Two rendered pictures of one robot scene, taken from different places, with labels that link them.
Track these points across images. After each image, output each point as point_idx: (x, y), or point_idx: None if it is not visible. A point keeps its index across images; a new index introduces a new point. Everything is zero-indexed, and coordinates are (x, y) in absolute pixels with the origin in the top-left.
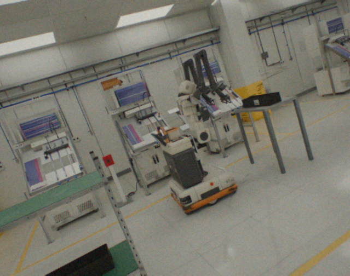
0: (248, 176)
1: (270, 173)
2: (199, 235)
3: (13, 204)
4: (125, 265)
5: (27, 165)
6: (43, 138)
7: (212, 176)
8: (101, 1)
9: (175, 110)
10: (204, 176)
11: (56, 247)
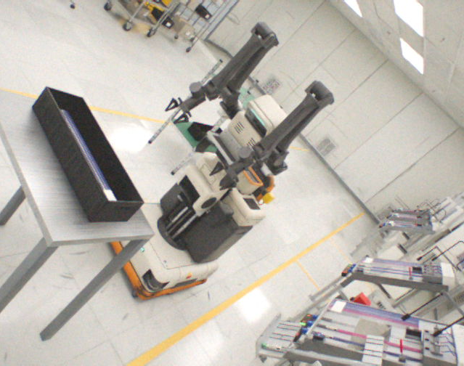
0: (68, 269)
1: (24, 240)
2: (138, 183)
3: None
4: (180, 125)
5: (413, 263)
6: (455, 269)
7: (147, 208)
8: None
9: (369, 347)
10: (160, 225)
11: (292, 279)
